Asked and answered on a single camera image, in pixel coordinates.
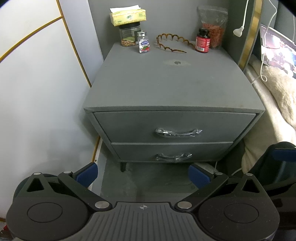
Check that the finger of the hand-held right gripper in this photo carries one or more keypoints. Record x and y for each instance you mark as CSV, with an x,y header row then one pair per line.
x,y
284,154
272,173

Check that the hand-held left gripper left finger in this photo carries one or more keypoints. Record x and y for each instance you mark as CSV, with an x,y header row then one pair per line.
x,y
86,175

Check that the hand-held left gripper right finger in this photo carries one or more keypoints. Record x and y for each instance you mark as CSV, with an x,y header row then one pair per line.
x,y
198,177

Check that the white bed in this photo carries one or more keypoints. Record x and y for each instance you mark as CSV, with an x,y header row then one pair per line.
x,y
261,129

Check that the grey nightstand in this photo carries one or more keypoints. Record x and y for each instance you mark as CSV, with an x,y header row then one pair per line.
x,y
161,88

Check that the tablet with lit screen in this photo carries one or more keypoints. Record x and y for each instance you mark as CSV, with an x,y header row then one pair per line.
x,y
279,51

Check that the brown scalloped headband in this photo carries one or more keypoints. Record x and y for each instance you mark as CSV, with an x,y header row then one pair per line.
x,y
172,49

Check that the red supplement bottle black cap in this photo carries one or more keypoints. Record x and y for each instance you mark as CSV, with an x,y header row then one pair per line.
x,y
203,44

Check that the clear bag of red berries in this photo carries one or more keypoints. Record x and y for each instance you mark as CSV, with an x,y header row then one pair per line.
x,y
216,30

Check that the small clear candy bottle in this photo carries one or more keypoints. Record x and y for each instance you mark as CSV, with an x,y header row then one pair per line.
x,y
143,45

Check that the clear jar with black lid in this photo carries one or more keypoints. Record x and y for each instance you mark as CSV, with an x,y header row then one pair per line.
x,y
128,34

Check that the yellow tissue box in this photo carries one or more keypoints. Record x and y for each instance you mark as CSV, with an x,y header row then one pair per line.
x,y
128,17

